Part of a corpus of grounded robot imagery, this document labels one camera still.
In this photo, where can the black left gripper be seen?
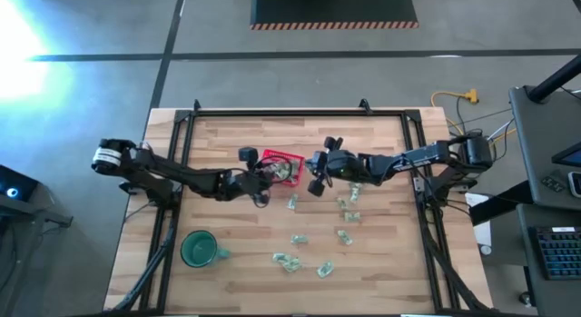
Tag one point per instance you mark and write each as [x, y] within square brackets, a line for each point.
[245, 183]

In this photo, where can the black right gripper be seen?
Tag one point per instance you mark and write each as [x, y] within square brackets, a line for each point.
[338, 165]

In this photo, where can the red plastic mesh basket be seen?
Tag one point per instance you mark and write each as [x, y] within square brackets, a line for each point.
[292, 182]

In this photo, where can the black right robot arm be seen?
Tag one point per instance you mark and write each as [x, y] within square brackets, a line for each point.
[422, 155]

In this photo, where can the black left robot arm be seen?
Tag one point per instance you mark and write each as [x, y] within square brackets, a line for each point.
[181, 176]

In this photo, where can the green mug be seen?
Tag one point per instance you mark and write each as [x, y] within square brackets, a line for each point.
[199, 250]

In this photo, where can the black hazard-striped floor mat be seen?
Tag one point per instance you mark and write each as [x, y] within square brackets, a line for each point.
[333, 8]

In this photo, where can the black desk strut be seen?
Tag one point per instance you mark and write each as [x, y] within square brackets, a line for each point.
[495, 210]

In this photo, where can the small white round object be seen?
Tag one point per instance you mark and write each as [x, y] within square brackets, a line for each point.
[485, 250]

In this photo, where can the grey desk top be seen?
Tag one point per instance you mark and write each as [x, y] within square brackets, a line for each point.
[540, 149]

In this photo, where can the grey equipment cart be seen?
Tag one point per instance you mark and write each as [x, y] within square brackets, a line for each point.
[32, 212]

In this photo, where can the small black remote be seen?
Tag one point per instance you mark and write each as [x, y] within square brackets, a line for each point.
[553, 184]

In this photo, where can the dark grey keyboard shelf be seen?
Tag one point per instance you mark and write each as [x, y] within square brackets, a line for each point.
[528, 285]

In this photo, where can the black device with blue light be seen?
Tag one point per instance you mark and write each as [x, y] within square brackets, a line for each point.
[18, 183]

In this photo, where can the desk caster wheel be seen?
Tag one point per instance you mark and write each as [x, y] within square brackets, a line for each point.
[525, 299]

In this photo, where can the black monitor pole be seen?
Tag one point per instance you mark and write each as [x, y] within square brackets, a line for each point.
[554, 81]

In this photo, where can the dark tablet screen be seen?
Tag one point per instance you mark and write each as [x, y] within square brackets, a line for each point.
[569, 157]

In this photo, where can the smartphone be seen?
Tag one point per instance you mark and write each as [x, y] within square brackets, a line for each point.
[576, 184]

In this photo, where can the backlit black keyboard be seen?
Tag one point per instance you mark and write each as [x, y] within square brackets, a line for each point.
[560, 255]

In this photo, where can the black metal table frame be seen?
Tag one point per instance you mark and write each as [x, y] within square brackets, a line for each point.
[295, 112]

